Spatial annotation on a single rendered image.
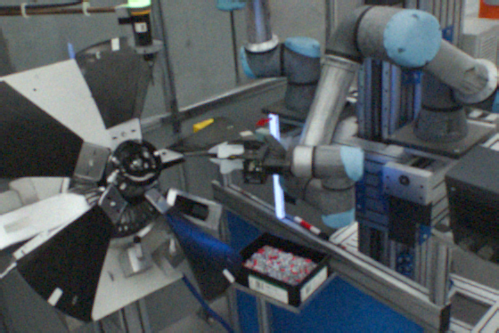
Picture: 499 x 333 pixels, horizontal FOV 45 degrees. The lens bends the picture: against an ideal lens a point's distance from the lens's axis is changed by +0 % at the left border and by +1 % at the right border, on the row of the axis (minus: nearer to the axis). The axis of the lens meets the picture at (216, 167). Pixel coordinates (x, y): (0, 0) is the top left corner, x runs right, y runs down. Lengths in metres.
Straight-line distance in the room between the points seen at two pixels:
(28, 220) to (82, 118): 0.38
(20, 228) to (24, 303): 0.90
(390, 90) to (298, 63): 0.31
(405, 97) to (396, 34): 0.73
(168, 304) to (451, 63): 1.63
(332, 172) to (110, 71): 0.60
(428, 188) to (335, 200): 0.43
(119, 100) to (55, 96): 0.28
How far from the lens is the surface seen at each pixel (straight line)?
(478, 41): 2.19
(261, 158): 1.33
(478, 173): 1.20
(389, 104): 1.99
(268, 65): 2.03
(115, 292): 1.56
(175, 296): 2.63
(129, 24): 1.34
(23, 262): 1.25
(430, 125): 1.80
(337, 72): 1.44
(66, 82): 1.73
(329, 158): 1.33
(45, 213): 1.45
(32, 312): 2.34
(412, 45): 1.34
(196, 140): 1.52
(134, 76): 1.48
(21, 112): 1.37
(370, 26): 1.38
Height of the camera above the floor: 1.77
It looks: 26 degrees down
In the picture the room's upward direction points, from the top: 7 degrees counter-clockwise
